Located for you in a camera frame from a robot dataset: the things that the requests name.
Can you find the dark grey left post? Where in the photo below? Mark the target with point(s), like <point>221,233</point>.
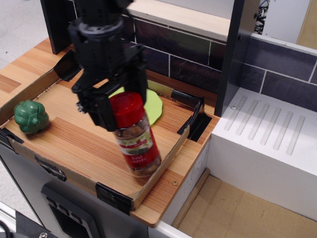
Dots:
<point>58,14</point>

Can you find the red-capped basil spice bottle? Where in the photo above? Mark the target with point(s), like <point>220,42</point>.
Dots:
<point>134,134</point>

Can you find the black device with screw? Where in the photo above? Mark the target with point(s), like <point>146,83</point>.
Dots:
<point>29,228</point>

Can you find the white toy sink drainboard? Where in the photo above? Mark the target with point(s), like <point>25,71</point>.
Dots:
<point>268,147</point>

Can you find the light green plate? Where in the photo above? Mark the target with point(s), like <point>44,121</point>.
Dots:
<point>153,106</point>

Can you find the green toy bell pepper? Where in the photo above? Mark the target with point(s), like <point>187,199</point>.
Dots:
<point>31,116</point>

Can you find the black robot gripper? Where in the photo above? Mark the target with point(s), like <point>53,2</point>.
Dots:
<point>107,66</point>

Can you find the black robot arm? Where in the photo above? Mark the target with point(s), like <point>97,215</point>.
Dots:
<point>101,12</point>

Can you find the dark grey vertical post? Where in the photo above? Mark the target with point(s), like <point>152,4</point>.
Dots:
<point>242,25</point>

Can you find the black oven control panel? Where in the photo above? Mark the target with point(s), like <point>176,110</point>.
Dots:
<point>72,220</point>

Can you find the cardboard fence with black tape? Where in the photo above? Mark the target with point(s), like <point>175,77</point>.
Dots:
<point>72,150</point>

